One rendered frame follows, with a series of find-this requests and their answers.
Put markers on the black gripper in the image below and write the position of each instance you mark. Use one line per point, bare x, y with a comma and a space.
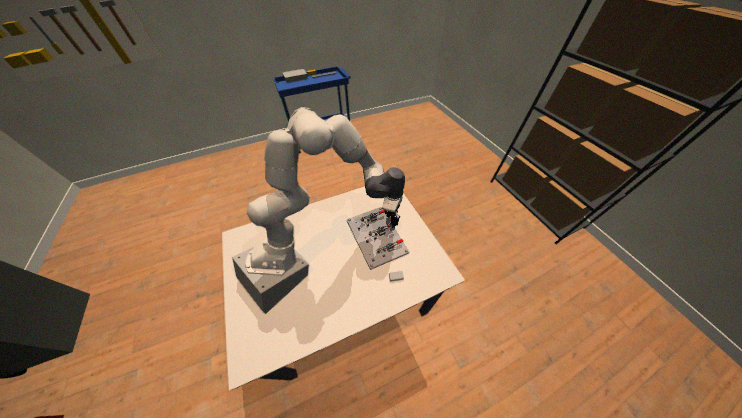
392, 218

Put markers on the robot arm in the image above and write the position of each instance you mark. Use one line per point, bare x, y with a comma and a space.
314, 136

